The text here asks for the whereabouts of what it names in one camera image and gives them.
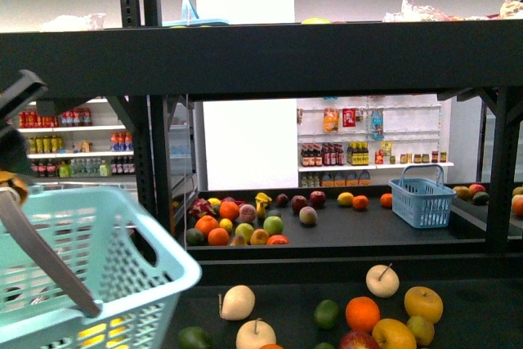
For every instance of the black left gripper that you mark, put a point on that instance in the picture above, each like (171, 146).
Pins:
(14, 145)

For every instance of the grey basket handle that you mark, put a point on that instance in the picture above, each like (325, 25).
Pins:
(32, 243)

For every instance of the light blue shopping basket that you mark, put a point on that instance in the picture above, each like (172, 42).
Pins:
(129, 263)

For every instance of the yellow lemon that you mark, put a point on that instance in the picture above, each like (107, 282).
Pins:
(111, 334)

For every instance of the black upper shelf beam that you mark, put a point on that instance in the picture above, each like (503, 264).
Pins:
(271, 61)

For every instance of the far black shelf tray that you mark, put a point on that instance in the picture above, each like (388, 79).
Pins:
(375, 232)

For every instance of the black shelf tray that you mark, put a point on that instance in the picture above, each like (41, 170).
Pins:
(375, 232)
(307, 305)

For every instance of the pale white pear left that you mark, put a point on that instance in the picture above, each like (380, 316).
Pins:
(237, 303)

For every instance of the dark green lime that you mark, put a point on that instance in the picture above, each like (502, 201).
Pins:
(326, 314)

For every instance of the green lime near apple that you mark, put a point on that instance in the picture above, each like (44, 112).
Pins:
(324, 345)

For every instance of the orange tangerine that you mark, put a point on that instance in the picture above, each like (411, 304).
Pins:
(362, 314)

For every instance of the red yellow apple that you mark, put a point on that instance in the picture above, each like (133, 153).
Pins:
(358, 340)

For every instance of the white pear with stem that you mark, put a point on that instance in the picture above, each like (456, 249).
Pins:
(382, 281)

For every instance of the small blue basket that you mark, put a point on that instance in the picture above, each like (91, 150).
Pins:
(421, 202)

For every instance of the yellow orange fruit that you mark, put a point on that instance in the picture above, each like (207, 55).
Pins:
(391, 333)

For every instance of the brown kiwi back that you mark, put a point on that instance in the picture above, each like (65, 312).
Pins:
(422, 329)

